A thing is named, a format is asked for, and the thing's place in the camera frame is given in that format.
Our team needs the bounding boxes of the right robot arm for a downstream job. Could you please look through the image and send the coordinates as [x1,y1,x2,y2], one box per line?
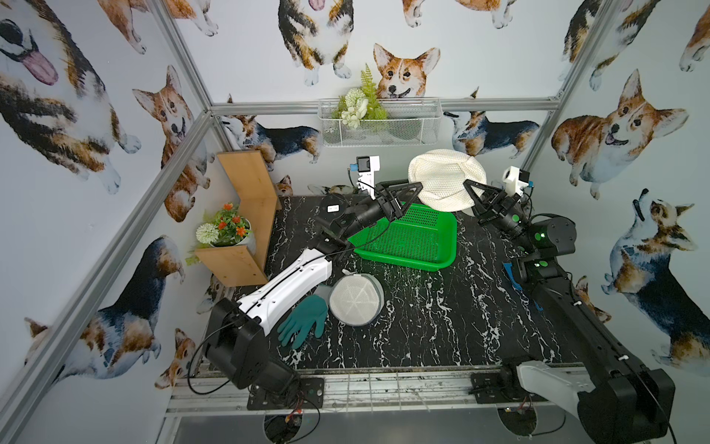
[463,179,676,443]

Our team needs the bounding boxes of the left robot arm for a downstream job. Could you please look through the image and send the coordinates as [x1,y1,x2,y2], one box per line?
[200,179,423,389]

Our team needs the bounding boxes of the green plastic basket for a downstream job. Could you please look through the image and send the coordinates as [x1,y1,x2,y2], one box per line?
[349,203,458,272]

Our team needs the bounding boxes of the blue dustpan scoop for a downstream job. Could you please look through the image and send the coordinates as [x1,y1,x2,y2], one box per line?
[503,263,523,292]

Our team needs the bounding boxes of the white artificial flowers with fern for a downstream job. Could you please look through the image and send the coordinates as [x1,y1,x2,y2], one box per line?
[332,65,388,130]

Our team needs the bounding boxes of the green work glove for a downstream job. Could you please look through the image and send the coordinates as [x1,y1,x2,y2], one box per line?
[277,285,333,350]

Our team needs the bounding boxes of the wooden shelf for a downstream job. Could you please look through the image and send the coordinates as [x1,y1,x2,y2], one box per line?
[194,151,280,287]

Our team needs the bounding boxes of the potted orange flowers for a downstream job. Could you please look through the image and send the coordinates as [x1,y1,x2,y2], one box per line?
[186,203,257,266]

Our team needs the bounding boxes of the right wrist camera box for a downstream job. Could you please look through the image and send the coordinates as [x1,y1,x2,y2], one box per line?
[502,166,530,197]

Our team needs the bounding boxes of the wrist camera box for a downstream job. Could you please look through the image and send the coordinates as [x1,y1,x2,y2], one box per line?
[502,166,530,197]
[349,155,381,199]

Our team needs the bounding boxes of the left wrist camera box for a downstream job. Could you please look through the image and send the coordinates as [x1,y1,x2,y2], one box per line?
[349,155,381,199]

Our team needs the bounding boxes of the white wire wall basket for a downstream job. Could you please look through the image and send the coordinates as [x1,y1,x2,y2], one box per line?
[317,98,443,147]

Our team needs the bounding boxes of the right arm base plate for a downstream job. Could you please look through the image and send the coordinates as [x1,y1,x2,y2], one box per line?
[469,373,547,404]

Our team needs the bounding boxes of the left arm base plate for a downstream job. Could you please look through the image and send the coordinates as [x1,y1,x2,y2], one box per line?
[247,377,325,411]

